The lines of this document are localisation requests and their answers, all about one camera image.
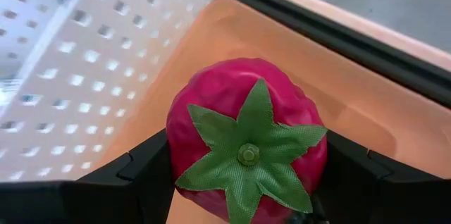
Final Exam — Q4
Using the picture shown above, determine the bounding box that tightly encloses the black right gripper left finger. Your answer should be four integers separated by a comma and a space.
0, 128, 176, 224

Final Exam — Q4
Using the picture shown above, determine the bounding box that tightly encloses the black aluminium rig frame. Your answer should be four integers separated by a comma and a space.
202, 0, 451, 109

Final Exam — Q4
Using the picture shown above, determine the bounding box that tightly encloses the orange translucent bin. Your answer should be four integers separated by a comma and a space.
94, 0, 451, 224

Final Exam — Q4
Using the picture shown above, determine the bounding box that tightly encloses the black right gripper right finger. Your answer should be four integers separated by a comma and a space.
319, 130, 451, 224

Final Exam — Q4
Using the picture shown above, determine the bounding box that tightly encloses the red toy strawberry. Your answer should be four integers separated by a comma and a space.
165, 57, 328, 224

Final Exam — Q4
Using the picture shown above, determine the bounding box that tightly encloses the white perforated bin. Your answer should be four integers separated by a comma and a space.
0, 0, 216, 182

